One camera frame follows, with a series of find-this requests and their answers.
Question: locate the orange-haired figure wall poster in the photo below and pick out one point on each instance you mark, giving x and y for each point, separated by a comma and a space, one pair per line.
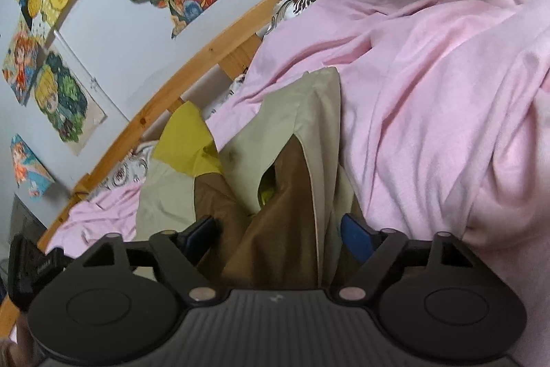
21, 66

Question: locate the small orange blue wall poster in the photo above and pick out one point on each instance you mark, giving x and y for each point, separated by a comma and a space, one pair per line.
28, 167

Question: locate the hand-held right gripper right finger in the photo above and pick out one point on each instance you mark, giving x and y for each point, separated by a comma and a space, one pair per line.
354, 240

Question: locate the mustard tan colour-block jacket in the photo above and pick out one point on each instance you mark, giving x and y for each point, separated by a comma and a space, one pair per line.
275, 199

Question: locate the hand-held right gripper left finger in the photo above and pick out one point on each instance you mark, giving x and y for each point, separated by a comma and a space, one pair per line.
203, 236

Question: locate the wooden bed frame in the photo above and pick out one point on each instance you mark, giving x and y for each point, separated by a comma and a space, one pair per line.
193, 61

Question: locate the green figure wall poster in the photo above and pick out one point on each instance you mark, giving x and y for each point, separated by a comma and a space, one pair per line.
60, 100

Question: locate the pink bed sheet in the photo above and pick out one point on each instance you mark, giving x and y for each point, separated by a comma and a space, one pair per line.
429, 92

